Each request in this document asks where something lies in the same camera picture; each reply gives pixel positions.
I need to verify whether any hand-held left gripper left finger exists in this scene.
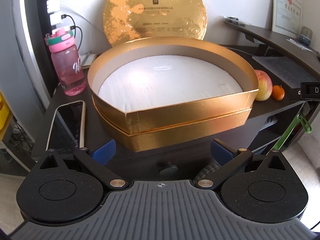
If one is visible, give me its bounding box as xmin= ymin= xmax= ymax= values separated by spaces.
xmin=39 ymin=139 xmax=128 ymax=191

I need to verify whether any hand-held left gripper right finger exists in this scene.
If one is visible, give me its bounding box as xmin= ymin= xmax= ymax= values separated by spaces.
xmin=192 ymin=139 xmax=288 ymax=192

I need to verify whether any orange tangerine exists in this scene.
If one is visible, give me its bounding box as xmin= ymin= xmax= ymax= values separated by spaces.
xmin=272 ymin=85 xmax=285 ymax=101

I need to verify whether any gold cardboard box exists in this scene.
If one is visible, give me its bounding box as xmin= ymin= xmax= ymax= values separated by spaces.
xmin=87 ymin=37 xmax=259 ymax=153

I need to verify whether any red yellow apple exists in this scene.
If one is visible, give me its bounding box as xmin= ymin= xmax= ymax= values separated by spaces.
xmin=254 ymin=69 xmax=273 ymax=102

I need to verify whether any dark wooden desktop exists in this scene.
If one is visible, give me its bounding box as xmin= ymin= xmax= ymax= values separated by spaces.
xmin=31 ymin=45 xmax=320 ymax=188

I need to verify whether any grey checked cloth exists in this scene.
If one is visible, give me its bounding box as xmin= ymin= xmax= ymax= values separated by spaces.
xmin=197 ymin=162 xmax=221 ymax=180

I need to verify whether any printed paper sheet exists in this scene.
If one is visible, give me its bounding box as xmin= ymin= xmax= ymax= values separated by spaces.
xmin=252 ymin=55 xmax=315 ymax=89

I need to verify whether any smartphone with gold edge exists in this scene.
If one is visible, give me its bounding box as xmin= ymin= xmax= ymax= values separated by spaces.
xmin=46 ymin=100 xmax=87 ymax=153

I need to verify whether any white paper scrap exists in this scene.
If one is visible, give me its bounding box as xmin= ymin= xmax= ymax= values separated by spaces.
xmin=287 ymin=39 xmax=313 ymax=52

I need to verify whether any black drawer knob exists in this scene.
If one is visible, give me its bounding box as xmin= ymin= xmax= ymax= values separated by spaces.
xmin=159 ymin=164 xmax=178 ymax=178

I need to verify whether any small grey desk gadget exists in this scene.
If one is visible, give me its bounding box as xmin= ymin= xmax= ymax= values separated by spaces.
xmin=299 ymin=26 xmax=313 ymax=46

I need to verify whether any dark wooden riser shelf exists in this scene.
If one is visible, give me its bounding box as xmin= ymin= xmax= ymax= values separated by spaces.
xmin=224 ymin=19 xmax=320 ymax=80

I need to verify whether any framed certificate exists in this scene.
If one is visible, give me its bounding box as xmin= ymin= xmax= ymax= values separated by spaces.
xmin=272 ymin=0 xmax=303 ymax=37

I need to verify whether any pink water bottle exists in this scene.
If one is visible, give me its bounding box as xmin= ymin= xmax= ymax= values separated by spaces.
xmin=44 ymin=27 xmax=85 ymax=96

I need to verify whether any spiral notebook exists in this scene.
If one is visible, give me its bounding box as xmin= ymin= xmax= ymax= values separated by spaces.
xmin=79 ymin=53 xmax=98 ymax=68

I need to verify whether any dark flat gadget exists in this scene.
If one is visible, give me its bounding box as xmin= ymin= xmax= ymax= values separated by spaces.
xmin=224 ymin=16 xmax=250 ymax=27

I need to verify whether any yellow crate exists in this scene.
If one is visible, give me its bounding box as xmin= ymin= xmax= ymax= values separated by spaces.
xmin=0 ymin=92 xmax=12 ymax=140

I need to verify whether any white charger plug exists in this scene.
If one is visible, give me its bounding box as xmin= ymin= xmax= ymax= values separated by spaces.
xmin=46 ymin=0 xmax=60 ymax=12
xmin=52 ymin=25 xmax=75 ymax=36
xmin=49 ymin=11 xmax=67 ymax=25

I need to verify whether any grey computer monitor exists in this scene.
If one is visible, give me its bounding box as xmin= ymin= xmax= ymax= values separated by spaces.
xmin=0 ymin=0 xmax=52 ymax=110

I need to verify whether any round gold box lid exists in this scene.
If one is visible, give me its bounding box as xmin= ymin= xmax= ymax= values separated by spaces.
xmin=102 ymin=0 xmax=208 ymax=47

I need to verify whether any black charger cable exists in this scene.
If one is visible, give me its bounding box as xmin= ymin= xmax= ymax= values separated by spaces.
xmin=74 ymin=26 xmax=83 ymax=49
xmin=64 ymin=14 xmax=77 ymax=28

